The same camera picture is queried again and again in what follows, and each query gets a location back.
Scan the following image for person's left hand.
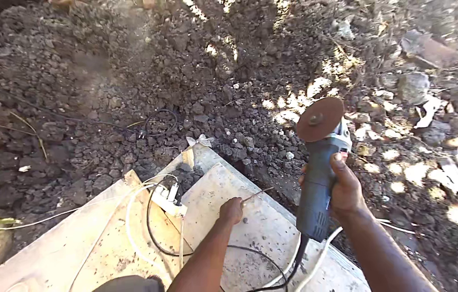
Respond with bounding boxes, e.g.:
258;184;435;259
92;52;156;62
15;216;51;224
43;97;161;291
219;197;244;225

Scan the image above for person's right hand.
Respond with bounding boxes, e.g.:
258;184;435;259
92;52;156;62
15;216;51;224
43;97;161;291
298;152;369;221

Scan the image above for dark angle grinder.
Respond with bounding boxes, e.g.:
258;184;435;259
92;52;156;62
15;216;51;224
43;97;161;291
296;96;353;243

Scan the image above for thin brown rod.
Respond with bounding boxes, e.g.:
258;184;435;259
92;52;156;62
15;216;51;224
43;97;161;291
242;187;274;204

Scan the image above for person's left forearm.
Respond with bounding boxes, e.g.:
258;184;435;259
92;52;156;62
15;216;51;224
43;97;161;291
167;218;235;292

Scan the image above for person's right forearm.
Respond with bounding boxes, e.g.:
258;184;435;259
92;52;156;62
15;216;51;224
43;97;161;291
336;207;440;292

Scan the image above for whitish flat board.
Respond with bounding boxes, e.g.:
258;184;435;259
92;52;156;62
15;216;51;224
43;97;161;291
180;162;371;292

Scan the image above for grey board with bluish edge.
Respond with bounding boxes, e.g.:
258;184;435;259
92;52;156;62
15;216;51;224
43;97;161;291
152;143;369;281

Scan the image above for white power strip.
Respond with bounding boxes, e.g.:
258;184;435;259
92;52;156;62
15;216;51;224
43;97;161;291
150;182;188;218

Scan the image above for crumpled pale plastic scrap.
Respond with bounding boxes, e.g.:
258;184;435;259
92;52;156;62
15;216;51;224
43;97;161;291
186;134;214;148

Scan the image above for white torn plastic scrap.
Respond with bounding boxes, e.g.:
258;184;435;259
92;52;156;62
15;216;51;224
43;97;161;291
414;95;448;130

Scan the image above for large grey stone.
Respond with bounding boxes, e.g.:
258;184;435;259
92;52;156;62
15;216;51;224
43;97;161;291
398;72;431;105

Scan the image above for reddish brown flat debris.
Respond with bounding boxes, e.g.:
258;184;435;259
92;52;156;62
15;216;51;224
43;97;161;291
400;29;458;69

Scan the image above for yellowish plywood board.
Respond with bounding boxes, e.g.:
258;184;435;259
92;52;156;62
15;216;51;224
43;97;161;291
0;170;194;292

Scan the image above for dry twig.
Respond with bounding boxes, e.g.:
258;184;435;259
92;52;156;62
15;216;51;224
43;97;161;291
9;109;50;163

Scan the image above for thick black grinder cord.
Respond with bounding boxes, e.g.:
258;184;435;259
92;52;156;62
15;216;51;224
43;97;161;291
246;233;310;292

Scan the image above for thin black cable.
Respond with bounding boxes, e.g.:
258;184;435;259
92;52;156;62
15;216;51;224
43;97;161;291
146;180;289;292

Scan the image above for thick white cable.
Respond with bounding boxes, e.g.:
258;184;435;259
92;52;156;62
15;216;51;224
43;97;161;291
261;226;344;292

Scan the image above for white looping cable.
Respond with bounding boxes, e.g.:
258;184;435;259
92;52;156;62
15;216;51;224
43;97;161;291
125;182;173;284

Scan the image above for thin white cable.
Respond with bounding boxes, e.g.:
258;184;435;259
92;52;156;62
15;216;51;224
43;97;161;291
0;174;179;232

